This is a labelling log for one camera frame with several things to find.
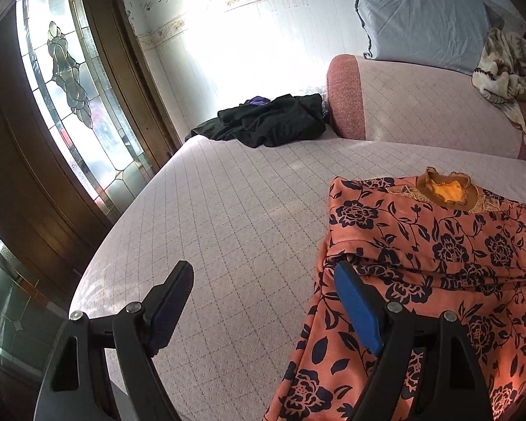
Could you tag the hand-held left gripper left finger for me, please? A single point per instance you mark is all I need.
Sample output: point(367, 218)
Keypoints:
point(168, 307)

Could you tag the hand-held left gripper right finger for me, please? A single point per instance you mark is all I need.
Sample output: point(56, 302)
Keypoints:
point(359, 311)

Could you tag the orange black floral garment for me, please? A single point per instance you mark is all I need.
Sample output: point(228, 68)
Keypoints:
point(421, 245)

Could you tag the black clothes pile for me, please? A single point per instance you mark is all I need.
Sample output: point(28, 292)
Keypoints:
point(271, 123)

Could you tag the pink quilted sofa bed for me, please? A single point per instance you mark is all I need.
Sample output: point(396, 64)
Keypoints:
point(245, 210)

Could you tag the wooden door with stained glass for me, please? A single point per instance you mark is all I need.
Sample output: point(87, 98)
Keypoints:
point(26, 184)

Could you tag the purple cloth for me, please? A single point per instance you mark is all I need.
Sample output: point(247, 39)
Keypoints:
point(255, 101)

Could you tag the beige floral blanket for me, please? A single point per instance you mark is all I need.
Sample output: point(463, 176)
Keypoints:
point(504, 74)

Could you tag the blue-grey pillow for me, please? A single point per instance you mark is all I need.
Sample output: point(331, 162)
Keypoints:
point(421, 17)

